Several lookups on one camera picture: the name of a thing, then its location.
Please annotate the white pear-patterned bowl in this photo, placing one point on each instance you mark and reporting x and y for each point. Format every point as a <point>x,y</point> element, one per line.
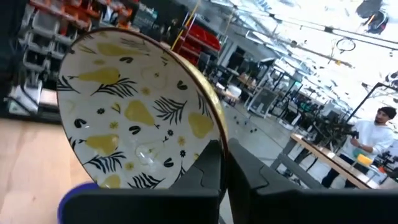
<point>140,102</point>

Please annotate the red storage bin rack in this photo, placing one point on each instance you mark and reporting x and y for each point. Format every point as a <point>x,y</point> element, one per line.
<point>199,40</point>

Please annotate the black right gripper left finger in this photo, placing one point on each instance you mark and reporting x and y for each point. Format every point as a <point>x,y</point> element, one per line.
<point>199,174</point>

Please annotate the person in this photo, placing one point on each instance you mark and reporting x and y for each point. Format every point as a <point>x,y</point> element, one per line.
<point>370,137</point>

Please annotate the wooden workbench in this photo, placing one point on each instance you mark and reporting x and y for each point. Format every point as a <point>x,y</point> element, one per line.
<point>329,161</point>

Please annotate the blue plastic mini bowl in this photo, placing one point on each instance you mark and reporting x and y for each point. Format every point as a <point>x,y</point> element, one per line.
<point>66,199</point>

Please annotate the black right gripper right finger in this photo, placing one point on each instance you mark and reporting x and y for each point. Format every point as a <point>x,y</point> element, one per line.
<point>248,177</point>

